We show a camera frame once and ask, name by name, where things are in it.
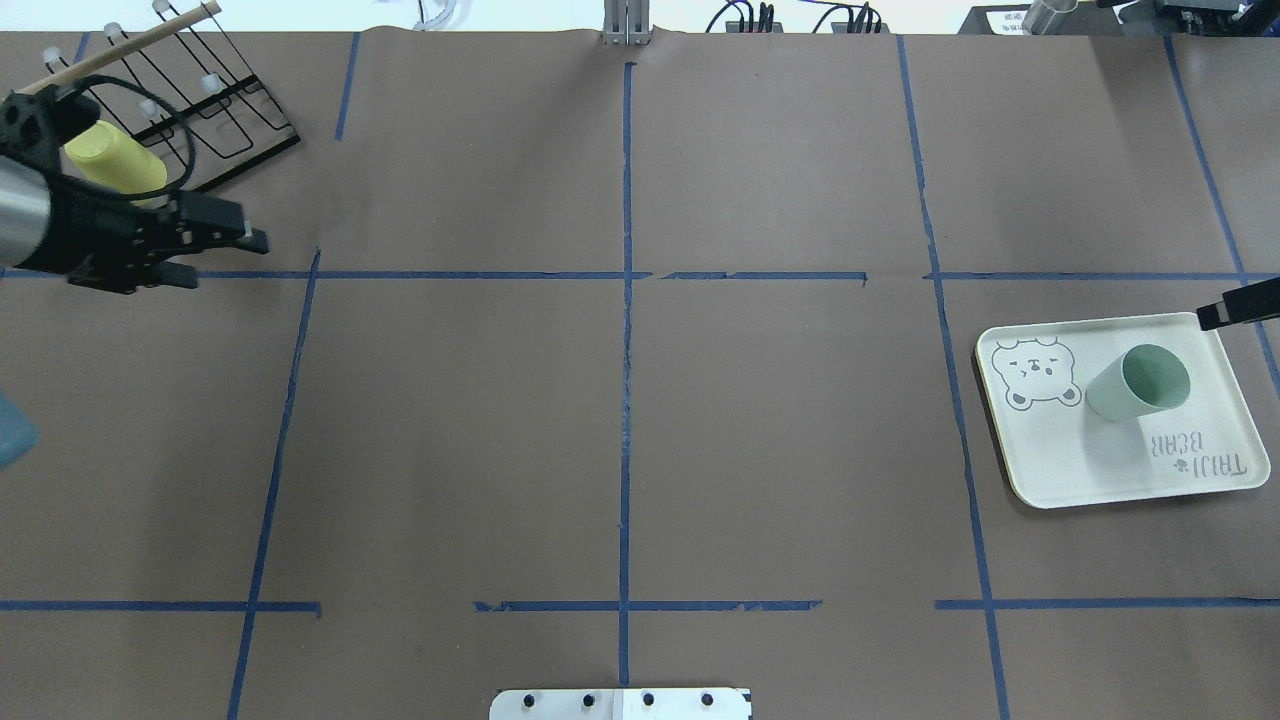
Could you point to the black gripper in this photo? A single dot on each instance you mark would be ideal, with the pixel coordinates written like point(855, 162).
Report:
point(88, 232)

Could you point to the yellow plastic cup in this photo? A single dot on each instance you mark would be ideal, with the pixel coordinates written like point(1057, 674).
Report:
point(104, 154)

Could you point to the white bear print tray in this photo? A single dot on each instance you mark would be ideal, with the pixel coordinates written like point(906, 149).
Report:
point(1059, 454)

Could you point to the aluminium frame post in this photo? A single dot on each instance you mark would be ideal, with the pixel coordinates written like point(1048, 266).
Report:
point(627, 23)

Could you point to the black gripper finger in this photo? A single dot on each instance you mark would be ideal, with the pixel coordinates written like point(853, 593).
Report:
point(1252, 303)

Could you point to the wooden rack handle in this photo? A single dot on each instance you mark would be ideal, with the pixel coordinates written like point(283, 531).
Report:
point(206, 10)

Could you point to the pale green cup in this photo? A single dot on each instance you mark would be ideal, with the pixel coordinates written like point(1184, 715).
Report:
point(1145, 380)

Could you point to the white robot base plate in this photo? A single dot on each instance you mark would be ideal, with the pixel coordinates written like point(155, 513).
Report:
point(624, 703)

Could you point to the metal cup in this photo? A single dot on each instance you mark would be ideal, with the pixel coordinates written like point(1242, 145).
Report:
point(1047, 17)

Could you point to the black wire cup rack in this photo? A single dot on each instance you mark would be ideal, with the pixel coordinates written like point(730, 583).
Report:
point(212, 101)

